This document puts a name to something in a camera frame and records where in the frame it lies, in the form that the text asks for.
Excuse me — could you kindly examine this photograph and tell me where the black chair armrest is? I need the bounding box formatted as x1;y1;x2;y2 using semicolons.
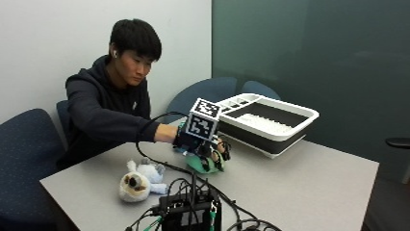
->
385;137;410;150

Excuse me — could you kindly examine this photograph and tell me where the blue fabric chair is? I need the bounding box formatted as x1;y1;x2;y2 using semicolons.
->
0;108;67;231
240;80;283;101
163;76;240;125

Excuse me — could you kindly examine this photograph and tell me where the white and black dish tub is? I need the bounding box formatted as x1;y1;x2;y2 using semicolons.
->
215;92;323;160

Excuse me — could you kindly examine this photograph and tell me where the black cable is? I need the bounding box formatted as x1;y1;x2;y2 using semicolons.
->
135;111;285;231

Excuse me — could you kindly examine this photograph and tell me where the green soft toy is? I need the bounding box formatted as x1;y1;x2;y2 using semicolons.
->
185;150;227;175

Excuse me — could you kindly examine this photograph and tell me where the white cube with black markers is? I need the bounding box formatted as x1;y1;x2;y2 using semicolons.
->
184;97;223;142

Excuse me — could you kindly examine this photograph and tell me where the black electronics box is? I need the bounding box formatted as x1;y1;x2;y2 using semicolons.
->
158;189;223;231

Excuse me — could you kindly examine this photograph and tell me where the the person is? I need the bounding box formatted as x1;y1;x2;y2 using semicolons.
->
56;18;181;171

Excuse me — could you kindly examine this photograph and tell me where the white and blue plush toy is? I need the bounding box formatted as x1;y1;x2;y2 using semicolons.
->
119;158;169;204

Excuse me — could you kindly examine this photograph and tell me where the green cable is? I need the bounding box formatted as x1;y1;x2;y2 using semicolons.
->
143;216;164;231
208;201;220;231

